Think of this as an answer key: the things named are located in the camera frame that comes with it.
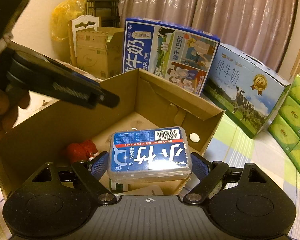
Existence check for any red toy figure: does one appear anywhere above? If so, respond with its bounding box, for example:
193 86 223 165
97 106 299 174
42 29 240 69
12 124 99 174
63 140 99 163

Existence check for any blue dental floss box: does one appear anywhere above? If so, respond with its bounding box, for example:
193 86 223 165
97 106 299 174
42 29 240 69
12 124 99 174
107 126 192 184

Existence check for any white Midea remote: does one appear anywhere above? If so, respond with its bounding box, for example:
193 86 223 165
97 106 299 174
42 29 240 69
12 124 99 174
117 185 164 196

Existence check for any person left hand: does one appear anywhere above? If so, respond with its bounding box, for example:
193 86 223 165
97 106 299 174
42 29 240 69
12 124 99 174
0 89 30 140

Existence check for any checkered tablecloth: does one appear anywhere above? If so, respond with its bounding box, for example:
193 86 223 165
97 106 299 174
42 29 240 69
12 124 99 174
0 113 300 239

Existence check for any background cardboard box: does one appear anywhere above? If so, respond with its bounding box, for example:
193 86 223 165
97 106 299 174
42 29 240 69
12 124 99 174
77 27 124 80

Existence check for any open cardboard box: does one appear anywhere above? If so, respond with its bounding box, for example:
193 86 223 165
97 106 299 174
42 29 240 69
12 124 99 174
0 70 224 198

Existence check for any white carved chair back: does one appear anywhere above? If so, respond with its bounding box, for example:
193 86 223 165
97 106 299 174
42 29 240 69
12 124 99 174
68 15 101 67

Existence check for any yellow plastic bag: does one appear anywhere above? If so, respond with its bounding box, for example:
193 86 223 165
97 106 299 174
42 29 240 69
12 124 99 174
50 0 86 42

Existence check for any folded black hand cart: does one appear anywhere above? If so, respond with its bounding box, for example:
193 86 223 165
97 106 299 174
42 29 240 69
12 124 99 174
86 0 120 28

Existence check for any cow picture milk box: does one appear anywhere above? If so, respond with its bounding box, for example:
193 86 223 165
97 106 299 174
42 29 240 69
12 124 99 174
203 43 290 139

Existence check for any green tissue pack bundle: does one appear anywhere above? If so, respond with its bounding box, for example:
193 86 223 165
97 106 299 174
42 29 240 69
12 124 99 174
268 74 300 173

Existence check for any blue milk carton box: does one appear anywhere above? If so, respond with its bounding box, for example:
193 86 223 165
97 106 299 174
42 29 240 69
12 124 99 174
122 18 220 95

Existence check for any pink curtain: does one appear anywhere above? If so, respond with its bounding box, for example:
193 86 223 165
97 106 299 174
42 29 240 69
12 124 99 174
119 0 298 70

